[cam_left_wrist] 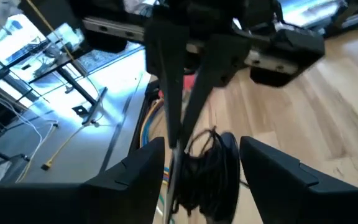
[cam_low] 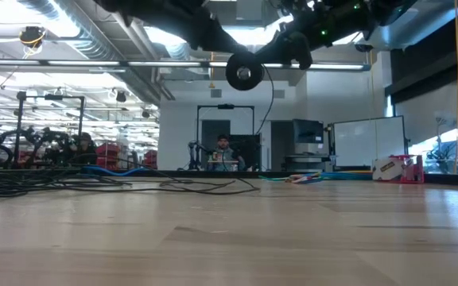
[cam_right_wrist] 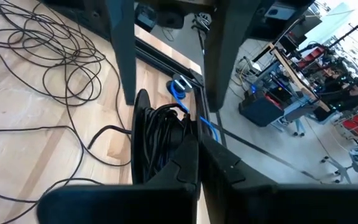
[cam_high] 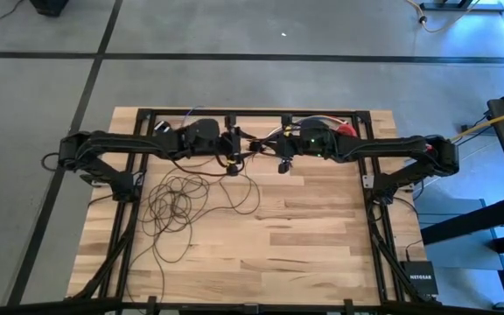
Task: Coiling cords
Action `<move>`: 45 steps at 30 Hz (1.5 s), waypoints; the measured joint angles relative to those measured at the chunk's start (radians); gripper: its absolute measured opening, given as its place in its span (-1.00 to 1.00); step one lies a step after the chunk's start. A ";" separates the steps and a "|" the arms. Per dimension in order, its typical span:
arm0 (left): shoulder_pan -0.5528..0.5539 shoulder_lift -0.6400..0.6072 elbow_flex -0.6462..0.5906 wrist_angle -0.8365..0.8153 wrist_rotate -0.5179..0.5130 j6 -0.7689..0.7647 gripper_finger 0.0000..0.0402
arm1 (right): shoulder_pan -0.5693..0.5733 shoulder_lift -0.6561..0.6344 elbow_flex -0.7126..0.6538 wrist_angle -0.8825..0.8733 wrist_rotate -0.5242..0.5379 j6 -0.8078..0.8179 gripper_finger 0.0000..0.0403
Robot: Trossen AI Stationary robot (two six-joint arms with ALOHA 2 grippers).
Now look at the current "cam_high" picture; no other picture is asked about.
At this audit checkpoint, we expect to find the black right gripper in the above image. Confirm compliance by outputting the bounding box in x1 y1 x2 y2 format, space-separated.
263 114 337 175

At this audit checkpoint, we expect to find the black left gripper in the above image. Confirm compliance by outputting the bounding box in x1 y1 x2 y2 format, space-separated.
176 114 257 177

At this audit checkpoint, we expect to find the long thin black cord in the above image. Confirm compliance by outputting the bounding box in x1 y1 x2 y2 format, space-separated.
124 143 279 304

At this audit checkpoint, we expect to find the red tape dispenser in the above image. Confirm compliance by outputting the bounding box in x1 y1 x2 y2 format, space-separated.
337 123 359 138

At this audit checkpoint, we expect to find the black stand base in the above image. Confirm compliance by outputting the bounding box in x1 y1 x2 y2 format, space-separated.
418 0 504 13

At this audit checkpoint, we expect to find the bundle of coloured wires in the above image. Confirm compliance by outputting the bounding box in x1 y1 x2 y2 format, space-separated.
265 115 345 141

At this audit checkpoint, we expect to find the colourful cable bundle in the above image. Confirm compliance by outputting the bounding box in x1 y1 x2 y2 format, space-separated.
317 115 350 126

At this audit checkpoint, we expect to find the black switch cable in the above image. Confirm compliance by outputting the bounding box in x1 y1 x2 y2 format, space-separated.
404 238 424 263

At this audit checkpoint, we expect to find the black Netgear network switch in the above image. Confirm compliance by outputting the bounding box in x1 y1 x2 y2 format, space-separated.
399 260 439 297

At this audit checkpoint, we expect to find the beige cable with plug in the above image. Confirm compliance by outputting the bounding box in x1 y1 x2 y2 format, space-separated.
404 0 483 34

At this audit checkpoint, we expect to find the yellow hanging cable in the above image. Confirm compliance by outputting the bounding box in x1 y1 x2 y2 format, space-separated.
451 104 504 144

